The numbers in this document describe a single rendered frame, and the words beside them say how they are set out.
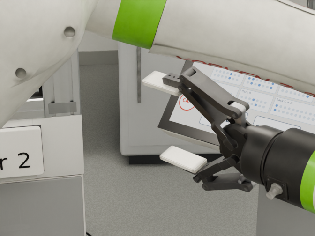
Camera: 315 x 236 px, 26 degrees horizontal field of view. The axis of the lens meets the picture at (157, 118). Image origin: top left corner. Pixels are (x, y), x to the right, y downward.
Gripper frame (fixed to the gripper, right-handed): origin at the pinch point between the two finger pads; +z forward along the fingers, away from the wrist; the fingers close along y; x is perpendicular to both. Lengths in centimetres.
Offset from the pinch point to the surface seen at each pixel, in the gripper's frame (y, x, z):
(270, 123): 19.9, 27.2, 1.9
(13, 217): 43, -4, 53
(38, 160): 30, 4, 48
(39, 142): 26, 6, 48
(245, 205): 150, 111, 87
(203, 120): 21.1, 23.4, 15.3
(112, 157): 148, 105, 164
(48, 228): 48, 1, 49
